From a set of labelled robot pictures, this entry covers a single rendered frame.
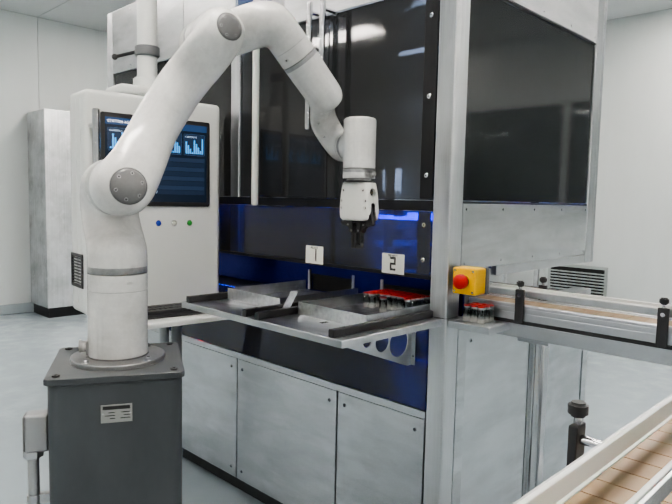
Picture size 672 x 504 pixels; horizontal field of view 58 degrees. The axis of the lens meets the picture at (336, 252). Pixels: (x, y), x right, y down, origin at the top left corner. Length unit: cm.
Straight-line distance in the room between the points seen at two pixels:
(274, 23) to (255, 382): 139
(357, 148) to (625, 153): 500
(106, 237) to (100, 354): 24
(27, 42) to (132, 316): 586
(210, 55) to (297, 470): 150
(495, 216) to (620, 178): 453
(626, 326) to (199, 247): 147
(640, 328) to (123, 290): 117
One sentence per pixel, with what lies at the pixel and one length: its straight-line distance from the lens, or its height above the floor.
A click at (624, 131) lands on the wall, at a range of 642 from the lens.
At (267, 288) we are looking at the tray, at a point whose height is 90.
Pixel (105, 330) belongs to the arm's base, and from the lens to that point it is 132.
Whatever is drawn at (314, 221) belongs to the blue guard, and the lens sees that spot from 205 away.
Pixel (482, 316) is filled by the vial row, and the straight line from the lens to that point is 170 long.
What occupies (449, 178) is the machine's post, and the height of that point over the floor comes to 127.
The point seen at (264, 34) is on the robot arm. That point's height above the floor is 158.
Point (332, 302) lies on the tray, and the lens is 183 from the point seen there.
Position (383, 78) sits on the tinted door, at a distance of 190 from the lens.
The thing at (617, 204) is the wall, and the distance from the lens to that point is 639.
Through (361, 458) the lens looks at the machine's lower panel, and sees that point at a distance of 205.
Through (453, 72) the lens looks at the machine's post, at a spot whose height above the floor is 155.
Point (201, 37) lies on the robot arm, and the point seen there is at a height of 153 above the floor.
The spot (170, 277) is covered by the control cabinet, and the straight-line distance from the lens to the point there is 229.
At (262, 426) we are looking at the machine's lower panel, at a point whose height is 35.
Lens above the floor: 121
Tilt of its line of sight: 5 degrees down
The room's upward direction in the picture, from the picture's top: 1 degrees clockwise
